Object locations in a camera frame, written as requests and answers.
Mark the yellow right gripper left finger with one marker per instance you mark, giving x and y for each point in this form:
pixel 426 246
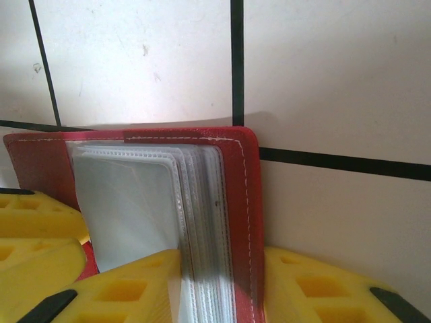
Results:
pixel 134 292

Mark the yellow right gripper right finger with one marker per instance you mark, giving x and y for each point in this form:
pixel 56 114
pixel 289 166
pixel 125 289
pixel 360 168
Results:
pixel 320 296

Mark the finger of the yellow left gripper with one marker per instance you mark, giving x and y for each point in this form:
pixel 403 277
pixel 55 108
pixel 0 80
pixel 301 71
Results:
pixel 40 222
pixel 33 269

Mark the red leather card holder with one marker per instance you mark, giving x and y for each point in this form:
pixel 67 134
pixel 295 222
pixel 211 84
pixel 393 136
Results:
pixel 249 161

